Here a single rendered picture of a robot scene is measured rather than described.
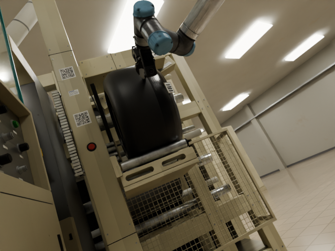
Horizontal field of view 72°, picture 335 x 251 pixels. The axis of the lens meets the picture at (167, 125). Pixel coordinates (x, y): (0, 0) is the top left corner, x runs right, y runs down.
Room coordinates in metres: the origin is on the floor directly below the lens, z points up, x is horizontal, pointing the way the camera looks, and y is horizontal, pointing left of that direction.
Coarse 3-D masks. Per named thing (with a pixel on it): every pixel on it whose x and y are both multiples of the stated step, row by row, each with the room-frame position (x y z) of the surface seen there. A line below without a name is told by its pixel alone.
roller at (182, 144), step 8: (168, 144) 1.08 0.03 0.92; (176, 144) 1.08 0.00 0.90; (184, 144) 1.09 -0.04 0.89; (152, 152) 1.05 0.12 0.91; (160, 152) 1.06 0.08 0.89; (168, 152) 1.07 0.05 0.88; (128, 160) 1.02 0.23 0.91; (136, 160) 1.02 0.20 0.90; (144, 160) 1.03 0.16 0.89; (152, 160) 1.06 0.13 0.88; (128, 168) 1.02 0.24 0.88
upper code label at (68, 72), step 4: (64, 68) 1.04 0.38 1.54; (68, 68) 1.05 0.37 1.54; (72, 68) 1.06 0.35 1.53; (60, 72) 1.04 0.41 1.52; (64, 72) 1.04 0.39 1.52; (68, 72) 1.05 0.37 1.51; (72, 72) 1.05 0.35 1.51; (64, 76) 1.04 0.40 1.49; (68, 76) 1.05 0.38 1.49; (72, 76) 1.05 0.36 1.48
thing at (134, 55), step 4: (136, 44) 0.75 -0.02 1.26; (132, 48) 0.82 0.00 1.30; (136, 48) 0.82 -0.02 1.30; (140, 48) 0.76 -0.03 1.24; (144, 48) 0.76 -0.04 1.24; (148, 48) 0.77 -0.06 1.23; (132, 52) 0.85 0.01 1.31; (136, 52) 0.82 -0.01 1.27; (136, 56) 0.81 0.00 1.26; (136, 60) 0.84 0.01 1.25; (140, 60) 0.82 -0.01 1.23; (140, 64) 0.84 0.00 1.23
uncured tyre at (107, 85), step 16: (112, 80) 0.95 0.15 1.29; (128, 80) 0.95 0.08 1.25; (144, 80) 0.96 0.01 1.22; (160, 80) 0.98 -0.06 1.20; (112, 96) 0.94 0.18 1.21; (128, 96) 0.93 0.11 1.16; (144, 96) 0.95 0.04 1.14; (160, 96) 0.97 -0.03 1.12; (112, 112) 1.30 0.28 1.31; (128, 112) 0.93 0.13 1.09; (144, 112) 0.95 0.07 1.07; (160, 112) 0.98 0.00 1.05; (176, 112) 1.04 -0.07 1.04; (128, 128) 0.97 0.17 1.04; (144, 128) 0.98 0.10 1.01; (160, 128) 1.01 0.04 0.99; (176, 128) 1.06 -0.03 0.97; (128, 144) 1.02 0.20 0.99; (144, 144) 1.02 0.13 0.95; (160, 144) 1.07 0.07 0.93
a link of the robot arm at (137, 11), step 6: (144, 0) 0.62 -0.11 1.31; (138, 6) 0.61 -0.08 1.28; (144, 6) 0.62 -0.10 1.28; (150, 6) 0.62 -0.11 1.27; (138, 12) 0.61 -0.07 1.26; (144, 12) 0.61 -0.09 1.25; (150, 12) 0.62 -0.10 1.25; (138, 18) 0.64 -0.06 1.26; (144, 18) 0.63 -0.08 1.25; (156, 18) 0.65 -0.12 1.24; (138, 24) 0.65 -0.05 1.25; (138, 30) 0.68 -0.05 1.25; (138, 36) 0.71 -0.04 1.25
